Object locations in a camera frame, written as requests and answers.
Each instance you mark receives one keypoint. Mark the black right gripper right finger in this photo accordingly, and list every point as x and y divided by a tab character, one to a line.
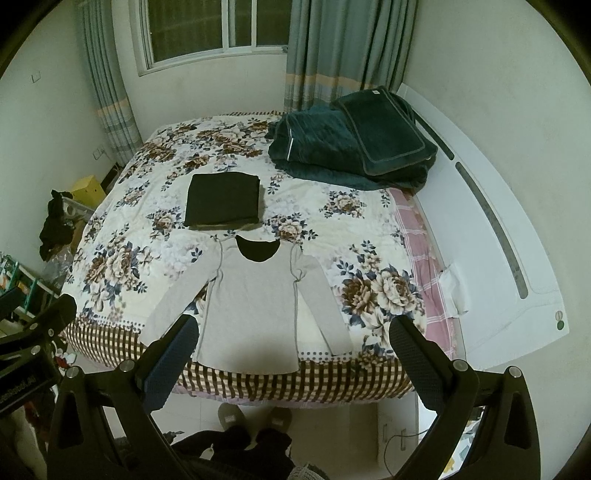
430	370

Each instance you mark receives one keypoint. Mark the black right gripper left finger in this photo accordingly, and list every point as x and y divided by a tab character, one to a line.
160	366

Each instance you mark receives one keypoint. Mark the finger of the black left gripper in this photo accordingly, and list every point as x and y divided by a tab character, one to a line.
57	313

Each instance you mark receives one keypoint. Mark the beige long sleeve shirt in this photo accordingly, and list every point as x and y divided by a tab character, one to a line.
251	290

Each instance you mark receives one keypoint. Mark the black clothes pile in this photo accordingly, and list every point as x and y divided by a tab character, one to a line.
56	233

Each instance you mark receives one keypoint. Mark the white tissue paper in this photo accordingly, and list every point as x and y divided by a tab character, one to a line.
454	292

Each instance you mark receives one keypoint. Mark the grey slipper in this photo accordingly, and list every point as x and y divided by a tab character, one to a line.
279	419
232	419

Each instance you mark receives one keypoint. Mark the floral bed quilt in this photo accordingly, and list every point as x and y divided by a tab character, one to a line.
135	246

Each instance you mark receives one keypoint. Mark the white bed headboard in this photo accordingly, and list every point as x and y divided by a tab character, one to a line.
509	301

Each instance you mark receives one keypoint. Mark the yellow box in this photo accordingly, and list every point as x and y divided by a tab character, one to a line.
88	191

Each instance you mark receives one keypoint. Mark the pink checked bed sheet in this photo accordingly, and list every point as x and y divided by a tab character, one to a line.
426	270

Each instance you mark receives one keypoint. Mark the folded black garment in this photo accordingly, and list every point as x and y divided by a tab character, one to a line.
222	199

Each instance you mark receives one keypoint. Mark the left striped grey curtain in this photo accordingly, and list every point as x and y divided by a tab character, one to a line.
94	22

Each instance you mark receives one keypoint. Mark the striped grey curtain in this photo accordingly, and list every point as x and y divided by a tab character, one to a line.
336	48
94	22

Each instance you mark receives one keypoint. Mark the dark green pillow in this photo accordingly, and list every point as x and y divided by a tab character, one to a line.
384	125

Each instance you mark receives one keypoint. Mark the dark green folded blanket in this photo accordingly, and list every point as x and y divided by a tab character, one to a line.
317	145

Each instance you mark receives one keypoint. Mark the white framed window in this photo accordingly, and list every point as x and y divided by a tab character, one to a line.
170	33

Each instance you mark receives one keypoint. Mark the right striped grey curtain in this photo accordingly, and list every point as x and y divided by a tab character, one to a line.
336	48

